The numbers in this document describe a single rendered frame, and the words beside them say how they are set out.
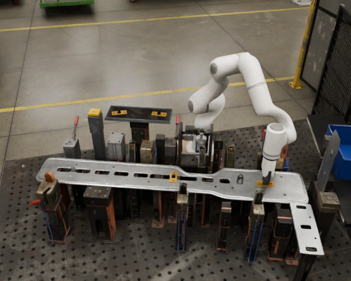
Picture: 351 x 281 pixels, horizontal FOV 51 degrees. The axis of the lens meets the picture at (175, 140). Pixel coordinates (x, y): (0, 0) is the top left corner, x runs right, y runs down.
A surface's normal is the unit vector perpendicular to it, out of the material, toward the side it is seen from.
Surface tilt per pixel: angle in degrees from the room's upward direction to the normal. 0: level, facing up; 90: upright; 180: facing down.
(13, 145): 0
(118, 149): 90
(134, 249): 0
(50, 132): 0
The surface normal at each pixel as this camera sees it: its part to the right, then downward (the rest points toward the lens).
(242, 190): 0.00, -0.81
